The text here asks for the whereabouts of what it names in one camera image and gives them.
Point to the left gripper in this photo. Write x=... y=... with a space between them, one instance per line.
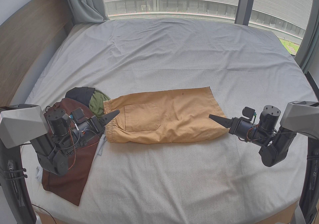
x=89 y=129

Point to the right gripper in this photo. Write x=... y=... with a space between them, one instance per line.
x=243 y=128

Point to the tan shorts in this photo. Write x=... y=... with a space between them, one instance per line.
x=174 y=118

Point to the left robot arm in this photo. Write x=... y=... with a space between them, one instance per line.
x=22 y=123

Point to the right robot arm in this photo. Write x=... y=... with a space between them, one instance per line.
x=299 y=118

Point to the bed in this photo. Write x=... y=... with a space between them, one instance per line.
x=174 y=63

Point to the green garment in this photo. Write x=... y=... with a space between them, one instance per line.
x=97 y=104

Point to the black garment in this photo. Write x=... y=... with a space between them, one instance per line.
x=77 y=96

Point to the brown shorts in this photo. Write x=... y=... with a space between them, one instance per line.
x=67 y=183

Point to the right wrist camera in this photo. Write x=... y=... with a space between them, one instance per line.
x=248 y=111

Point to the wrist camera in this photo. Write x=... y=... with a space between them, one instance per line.
x=248 y=111
x=78 y=115

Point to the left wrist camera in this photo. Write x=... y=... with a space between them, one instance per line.
x=78 y=115

